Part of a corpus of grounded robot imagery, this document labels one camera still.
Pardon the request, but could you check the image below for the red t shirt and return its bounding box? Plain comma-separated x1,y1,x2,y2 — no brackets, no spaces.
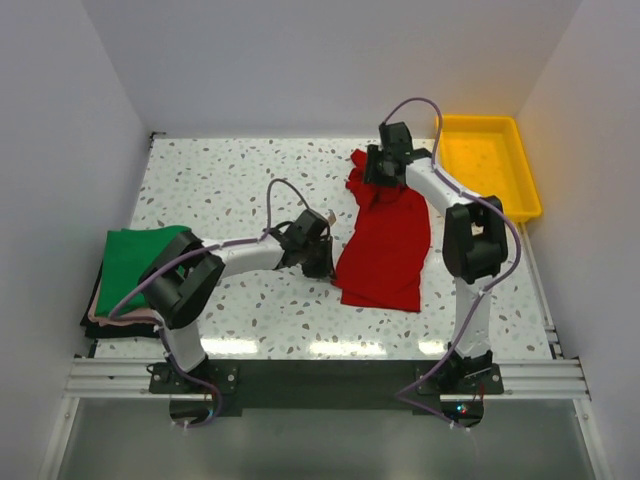
333,150,431,313

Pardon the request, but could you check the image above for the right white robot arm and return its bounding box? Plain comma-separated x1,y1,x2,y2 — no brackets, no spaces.
364,122,508,395

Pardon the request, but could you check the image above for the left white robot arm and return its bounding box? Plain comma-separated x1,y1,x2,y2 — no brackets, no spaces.
136,208,335,392

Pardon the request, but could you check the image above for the yellow plastic bin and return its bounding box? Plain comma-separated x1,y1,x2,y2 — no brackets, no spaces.
439,115,543,223

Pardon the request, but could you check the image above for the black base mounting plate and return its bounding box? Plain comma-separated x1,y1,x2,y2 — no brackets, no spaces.
146,359,504,424

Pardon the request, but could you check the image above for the green folded t shirt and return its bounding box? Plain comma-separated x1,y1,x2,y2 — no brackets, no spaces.
95,225,190,317

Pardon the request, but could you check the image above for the pink folded t shirt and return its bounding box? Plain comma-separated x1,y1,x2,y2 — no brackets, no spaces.
87,283,155,327

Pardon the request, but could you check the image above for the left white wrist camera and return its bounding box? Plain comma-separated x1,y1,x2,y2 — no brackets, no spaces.
327,210,337,226

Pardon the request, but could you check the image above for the aluminium frame rail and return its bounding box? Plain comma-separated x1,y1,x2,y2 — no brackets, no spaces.
37,319,616,480

